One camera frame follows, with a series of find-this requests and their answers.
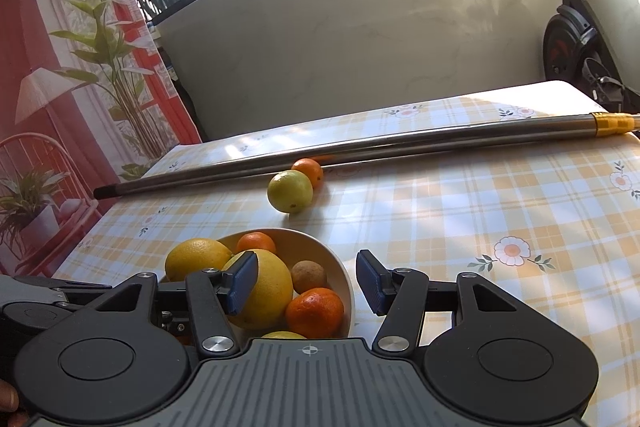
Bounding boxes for black exercise bike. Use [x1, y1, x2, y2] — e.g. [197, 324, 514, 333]
[511, 0, 640, 115]

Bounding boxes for large yellow grapefruit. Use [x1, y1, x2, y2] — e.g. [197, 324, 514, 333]
[165, 238, 234, 283]

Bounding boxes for tangerine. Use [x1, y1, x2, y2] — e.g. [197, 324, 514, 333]
[286, 288, 345, 339]
[291, 158, 324, 190]
[236, 232, 277, 256]

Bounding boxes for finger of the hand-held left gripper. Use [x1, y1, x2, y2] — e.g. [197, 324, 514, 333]
[12, 276, 115, 308]

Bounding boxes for person's left hand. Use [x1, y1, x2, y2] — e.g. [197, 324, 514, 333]
[0, 379, 30, 427]

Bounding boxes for yellow-green lemon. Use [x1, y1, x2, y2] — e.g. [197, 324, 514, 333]
[267, 170, 314, 214]

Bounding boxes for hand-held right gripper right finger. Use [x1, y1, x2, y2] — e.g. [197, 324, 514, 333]
[356, 249, 526, 353]

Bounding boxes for beige bowl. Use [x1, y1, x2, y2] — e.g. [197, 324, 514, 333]
[159, 228, 355, 340]

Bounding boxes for brown kiwi fruit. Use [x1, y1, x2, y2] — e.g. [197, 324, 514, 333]
[291, 260, 328, 295]

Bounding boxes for steel pole with gold end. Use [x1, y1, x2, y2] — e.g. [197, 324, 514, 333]
[93, 111, 640, 200]

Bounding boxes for checked floral tablecloth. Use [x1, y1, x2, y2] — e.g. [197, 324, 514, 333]
[52, 79, 640, 427]

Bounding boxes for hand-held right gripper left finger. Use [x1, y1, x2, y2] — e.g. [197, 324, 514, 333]
[95, 250, 260, 355]

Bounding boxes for printed wall hanging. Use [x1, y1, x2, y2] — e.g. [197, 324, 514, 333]
[0, 0, 203, 278]

